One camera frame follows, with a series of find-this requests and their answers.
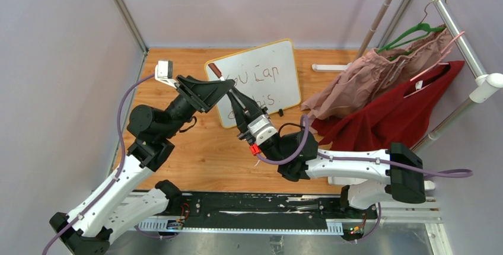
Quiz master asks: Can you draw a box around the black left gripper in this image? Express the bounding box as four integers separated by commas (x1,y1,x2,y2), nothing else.
161,75,235,139

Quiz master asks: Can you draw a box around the brown marker cap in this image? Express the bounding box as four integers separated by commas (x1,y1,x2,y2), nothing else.
208,63,225,81

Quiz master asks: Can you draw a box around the yellow framed whiteboard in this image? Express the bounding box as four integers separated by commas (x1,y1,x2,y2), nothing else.
204,39,301,113

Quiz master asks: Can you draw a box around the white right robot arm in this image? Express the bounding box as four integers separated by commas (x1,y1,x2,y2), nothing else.
227,88,426,218

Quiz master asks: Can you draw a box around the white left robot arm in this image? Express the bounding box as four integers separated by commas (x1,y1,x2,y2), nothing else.
50,74,235,254

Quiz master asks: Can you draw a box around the pink garment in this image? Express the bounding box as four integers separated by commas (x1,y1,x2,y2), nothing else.
301,28,453,120

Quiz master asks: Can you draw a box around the red garment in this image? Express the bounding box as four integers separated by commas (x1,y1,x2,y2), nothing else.
311,60,465,152

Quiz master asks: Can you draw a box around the green clothes hanger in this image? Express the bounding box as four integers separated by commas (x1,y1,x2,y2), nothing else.
377,0,448,53

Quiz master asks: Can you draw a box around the pink clothes hanger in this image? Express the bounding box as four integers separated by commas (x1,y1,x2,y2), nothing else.
403,31,465,98

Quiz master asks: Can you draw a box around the metal clothes rack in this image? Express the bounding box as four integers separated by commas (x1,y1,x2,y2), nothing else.
312,0,503,192

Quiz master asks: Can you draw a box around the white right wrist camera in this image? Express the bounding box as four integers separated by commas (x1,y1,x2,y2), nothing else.
247,114,278,145

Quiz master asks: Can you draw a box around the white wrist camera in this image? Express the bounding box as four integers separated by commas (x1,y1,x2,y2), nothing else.
154,60,177,88
247,114,278,145

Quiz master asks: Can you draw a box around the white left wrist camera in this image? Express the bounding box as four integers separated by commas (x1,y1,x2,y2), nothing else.
154,60,177,88

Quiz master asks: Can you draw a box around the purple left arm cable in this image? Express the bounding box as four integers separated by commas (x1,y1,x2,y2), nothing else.
41,73,157,255

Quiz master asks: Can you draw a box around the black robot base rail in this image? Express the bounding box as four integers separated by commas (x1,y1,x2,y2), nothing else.
80,190,443,242

